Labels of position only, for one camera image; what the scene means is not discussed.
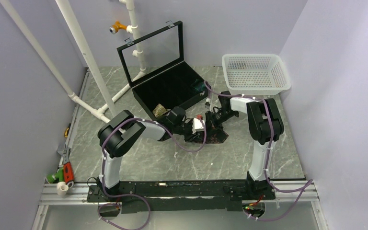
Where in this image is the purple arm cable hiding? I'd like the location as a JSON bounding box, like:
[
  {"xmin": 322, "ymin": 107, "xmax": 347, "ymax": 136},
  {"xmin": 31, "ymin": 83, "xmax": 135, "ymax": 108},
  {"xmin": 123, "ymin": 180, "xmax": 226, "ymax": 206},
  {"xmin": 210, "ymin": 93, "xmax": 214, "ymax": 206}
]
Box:
[
  {"xmin": 97, "ymin": 117, "xmax": 207, "ymax": 230},
  {"xmin": 203, "ymin": 80, "xmax": 313, "ymax": 222}
]

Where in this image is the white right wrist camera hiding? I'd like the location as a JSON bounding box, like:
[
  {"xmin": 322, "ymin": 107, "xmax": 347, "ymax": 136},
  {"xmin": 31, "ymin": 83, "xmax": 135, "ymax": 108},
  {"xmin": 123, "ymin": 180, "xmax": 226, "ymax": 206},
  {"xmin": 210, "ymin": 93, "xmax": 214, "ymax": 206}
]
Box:
[{"xmin": 205, "ymin": 98, "xmax": 211, "ymax": 109}]

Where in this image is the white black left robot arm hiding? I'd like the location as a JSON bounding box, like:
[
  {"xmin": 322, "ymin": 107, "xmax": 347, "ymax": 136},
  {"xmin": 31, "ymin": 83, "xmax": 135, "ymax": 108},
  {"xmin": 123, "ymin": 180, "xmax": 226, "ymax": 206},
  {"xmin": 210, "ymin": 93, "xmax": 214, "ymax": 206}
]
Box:
[{"xmin": 97, "ymin": 107, "xmax": 207, "ymax": 201}]

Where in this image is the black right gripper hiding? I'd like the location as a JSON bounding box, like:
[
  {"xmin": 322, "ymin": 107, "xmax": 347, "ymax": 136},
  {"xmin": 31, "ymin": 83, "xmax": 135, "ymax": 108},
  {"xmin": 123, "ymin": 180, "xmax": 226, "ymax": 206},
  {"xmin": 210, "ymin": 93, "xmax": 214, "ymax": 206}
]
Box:
[{"xmin": 202, "ymin": 109, "xmax": 238, "ymax": 138}]

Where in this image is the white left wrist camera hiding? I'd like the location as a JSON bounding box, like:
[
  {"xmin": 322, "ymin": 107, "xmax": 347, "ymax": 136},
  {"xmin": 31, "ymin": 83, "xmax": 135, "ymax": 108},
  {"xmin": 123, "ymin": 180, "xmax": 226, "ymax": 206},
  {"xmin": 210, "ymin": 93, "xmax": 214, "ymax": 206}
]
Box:
[{"xmin": 192, "ymin": 118, "xmax": 205, "ymax": 133}]

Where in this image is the green white pipe fitting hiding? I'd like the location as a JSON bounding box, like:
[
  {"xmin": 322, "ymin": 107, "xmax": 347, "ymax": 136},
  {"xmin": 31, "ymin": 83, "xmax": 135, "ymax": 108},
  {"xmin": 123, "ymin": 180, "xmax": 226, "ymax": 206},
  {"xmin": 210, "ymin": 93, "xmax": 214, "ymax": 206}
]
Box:
[{"xmin": 45, "ymin": 167, "xmax": 69, "ymax": 197}]

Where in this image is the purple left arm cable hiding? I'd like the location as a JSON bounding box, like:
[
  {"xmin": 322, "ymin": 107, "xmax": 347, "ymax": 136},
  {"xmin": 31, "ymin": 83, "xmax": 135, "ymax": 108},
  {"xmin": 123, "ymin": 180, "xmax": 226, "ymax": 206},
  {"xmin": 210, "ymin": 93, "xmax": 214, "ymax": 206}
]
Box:
[{"xmin": 97, "ymin": 117, "xmax": 207, "ymax": 230}]

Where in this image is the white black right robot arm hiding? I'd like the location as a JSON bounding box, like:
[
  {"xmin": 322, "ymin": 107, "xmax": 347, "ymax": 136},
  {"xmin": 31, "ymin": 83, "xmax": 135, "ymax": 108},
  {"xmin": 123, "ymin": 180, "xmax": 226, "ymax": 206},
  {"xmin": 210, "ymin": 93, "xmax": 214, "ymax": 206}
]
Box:
[{"xmin": 208, "ymin": 91, "xmax": 285, "ymax": 199}]

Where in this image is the orange webcam on pipe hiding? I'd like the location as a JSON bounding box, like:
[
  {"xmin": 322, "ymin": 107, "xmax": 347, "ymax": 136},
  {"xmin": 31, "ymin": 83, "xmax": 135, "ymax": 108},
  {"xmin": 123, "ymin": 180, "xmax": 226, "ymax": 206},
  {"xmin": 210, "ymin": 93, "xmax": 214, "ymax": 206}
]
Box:
[{"xmin": 109, "ymin": 21, "xmax": 127, "ymax": 34}]

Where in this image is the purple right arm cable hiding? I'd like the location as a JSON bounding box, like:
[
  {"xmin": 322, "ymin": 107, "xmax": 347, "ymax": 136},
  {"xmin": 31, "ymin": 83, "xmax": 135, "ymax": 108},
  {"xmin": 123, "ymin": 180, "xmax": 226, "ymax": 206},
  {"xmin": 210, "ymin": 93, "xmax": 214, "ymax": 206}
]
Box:
[{"xmin": 203, "ymin": 80, "xmax": 313, "ymax": 222}]

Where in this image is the rolled gold tie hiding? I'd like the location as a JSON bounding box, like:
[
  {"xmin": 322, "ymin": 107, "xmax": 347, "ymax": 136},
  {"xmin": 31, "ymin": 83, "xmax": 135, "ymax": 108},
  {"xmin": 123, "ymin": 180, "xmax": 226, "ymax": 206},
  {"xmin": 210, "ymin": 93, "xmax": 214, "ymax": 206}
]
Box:
[{"xmin": 152, "ymin": 103, "xmax": 171, "ymax": 118}]

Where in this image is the white plastic mesh basket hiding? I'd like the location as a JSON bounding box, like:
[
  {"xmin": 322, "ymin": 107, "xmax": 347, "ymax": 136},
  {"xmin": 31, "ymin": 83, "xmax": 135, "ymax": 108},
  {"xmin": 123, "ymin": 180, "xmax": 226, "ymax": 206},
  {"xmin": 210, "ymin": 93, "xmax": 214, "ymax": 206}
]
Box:
[{"xmin": 222, "ymin": 54, "xmax": 291, "ymax": 96}]

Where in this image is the rolled teal tie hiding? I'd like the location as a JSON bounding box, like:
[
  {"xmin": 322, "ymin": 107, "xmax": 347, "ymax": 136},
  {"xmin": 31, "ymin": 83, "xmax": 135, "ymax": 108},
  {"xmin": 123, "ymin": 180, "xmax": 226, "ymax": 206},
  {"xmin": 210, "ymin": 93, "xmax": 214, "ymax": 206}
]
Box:
[{"xmin": 191, "ymin": 80, "xmax": 206, "ymax": 93}]

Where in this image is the navy orange paisley tie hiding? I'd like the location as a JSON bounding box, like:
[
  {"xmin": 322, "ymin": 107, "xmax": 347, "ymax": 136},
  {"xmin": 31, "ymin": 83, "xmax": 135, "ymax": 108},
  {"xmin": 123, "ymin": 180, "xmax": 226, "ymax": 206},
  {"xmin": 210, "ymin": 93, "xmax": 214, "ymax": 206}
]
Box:
[{"xmin": 187, "ymin": 124, "xmax": 230, "ymax": 144}]

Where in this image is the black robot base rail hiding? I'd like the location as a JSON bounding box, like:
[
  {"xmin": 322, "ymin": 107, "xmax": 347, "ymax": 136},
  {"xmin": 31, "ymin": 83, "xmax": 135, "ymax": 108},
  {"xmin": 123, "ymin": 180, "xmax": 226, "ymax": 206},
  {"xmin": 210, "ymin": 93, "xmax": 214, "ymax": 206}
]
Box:
[{"xmin": 87, "ymin": 179, "xmax": 276, "ymax": 214}]

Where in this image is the red handled clamp tool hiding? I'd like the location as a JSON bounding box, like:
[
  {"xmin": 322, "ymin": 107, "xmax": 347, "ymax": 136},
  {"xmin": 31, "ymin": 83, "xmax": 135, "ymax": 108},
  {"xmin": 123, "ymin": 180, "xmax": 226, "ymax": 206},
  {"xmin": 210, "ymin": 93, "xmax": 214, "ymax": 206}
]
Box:
[{"xmin": 60, "ymin": 146, "xmax": 74, "ymax": 188}]

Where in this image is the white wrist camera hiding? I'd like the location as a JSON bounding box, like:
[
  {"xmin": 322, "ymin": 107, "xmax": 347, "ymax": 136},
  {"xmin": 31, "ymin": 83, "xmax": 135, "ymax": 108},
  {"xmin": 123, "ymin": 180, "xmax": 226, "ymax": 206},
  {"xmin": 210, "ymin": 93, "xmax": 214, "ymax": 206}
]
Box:
[
  {"xmin": 205, "ymin": 98, "xmax": 211, "ymax": 109},
  {"xmin": 192, "ymin": 118, "xmax": 205, "ymax": 133}
]

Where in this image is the aluminium table frame rail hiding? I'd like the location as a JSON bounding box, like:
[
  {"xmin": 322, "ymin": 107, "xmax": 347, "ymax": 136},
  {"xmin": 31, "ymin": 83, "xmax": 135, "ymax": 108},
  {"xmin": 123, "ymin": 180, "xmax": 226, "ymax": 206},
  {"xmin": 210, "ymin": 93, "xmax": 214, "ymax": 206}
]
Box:
[{"xmin": 31, "ymin": 68, "xmax": 331, "ymax": 230}]

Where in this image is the black tie storage box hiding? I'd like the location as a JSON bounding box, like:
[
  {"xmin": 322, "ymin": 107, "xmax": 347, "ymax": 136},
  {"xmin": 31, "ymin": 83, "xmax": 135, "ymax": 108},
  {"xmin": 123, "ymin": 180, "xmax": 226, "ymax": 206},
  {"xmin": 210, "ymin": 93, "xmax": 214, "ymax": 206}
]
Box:
[{"xmin": 116, "ymin": 21, "xmax": 208, "ymax": 120}]

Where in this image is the white pvc pipe frame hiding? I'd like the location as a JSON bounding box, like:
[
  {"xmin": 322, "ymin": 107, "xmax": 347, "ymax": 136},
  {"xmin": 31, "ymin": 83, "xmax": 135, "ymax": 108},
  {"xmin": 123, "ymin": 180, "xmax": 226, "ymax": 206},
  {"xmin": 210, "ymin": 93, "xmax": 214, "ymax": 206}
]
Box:
[{"xmin": 0, "ymin": 0, "xmax": 148, "ymax": 124}]

